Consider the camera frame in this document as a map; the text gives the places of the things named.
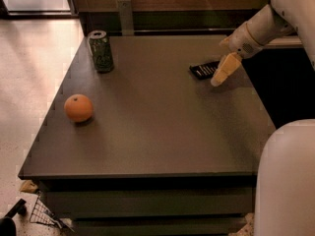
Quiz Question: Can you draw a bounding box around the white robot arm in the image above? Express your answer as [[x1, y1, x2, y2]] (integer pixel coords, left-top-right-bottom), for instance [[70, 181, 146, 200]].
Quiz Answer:
[[212, 0, 315, 236]]

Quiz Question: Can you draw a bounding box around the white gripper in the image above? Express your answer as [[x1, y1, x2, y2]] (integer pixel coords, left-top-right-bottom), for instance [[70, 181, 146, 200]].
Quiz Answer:
[[211, 21, 263, 87]]

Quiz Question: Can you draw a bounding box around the yellow paper scrap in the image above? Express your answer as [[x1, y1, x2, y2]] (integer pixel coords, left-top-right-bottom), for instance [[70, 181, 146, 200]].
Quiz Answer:
[[20, 180, 38, 194]]

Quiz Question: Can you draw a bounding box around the grey drawer cabinet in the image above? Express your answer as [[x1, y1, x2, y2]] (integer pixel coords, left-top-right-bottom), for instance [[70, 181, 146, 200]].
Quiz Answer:
[[19, 35, 274, 236]]

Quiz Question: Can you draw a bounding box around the green soda can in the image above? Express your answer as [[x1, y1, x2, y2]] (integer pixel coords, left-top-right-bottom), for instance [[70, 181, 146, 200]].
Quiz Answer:
[[88, 30, 114, 73]]

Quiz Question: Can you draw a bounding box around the wire basket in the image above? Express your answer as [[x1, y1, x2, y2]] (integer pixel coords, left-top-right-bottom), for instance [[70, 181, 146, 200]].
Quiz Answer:
[[30, 197, 74, 231]]

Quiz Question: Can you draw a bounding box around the left metal bracket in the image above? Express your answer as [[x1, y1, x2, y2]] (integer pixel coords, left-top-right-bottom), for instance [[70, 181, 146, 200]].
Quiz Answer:
[[118, 0, 134, 36]]

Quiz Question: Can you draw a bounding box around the black object on floor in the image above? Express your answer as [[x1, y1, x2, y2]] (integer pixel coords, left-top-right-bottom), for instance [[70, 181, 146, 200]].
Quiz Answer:
[[0, 199, 27, 236]]

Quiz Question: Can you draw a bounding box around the orange fruit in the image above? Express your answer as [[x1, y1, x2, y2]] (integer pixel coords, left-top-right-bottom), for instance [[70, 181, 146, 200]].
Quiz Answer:
[[64, 94, 94, 123]]

